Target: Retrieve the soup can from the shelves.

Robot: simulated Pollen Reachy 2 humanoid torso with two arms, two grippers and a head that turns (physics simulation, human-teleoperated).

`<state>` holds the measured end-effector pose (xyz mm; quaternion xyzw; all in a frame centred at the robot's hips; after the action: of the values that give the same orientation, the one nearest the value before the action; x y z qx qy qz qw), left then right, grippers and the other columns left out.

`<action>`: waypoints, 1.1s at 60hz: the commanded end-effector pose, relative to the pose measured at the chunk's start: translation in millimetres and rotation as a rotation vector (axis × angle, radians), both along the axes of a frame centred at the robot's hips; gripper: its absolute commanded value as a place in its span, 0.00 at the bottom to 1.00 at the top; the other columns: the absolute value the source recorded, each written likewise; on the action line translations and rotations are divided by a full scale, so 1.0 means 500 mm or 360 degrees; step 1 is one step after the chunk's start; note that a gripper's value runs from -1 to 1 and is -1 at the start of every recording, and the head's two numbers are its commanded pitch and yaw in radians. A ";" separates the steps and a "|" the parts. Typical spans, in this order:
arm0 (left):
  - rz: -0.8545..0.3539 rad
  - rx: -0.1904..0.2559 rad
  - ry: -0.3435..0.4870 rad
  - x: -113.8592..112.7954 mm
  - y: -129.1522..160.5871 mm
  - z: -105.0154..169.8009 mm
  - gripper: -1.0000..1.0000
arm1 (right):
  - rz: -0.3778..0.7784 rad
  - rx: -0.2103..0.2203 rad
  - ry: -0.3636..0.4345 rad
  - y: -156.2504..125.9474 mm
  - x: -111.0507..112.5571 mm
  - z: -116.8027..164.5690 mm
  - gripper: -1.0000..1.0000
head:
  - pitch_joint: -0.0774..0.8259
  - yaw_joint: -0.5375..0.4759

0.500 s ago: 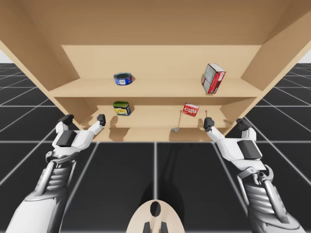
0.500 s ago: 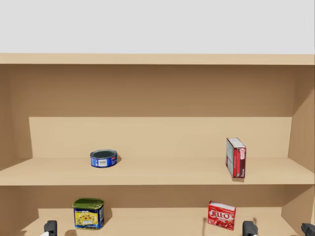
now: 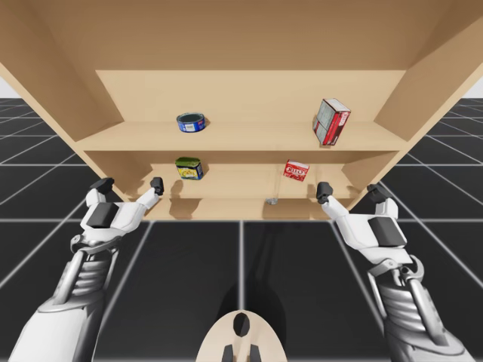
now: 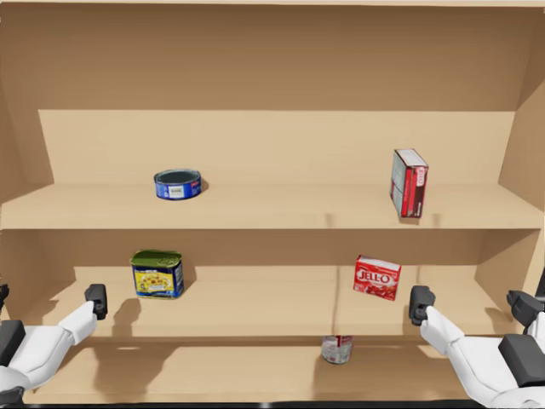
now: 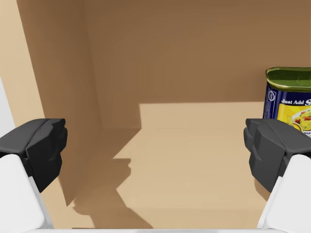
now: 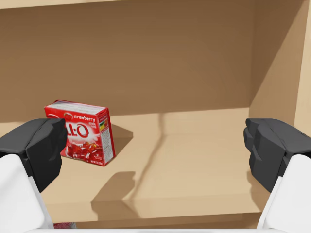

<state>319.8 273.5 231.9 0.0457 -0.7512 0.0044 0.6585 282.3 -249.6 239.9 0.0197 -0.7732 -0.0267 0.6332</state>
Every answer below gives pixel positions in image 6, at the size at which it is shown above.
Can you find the pale wooden shelf unit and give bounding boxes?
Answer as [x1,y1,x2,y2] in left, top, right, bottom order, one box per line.
[0,0,311,230]

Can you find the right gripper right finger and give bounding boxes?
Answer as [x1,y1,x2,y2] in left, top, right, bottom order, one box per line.
[243,118,311,230]

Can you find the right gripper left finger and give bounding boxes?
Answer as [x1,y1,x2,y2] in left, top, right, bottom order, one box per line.
[0,118,68,230]

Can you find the red carton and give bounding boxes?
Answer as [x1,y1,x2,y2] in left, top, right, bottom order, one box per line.
[44,99,116,167]

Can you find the red and white can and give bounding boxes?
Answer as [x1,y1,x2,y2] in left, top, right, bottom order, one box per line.
[52,221,77,230]

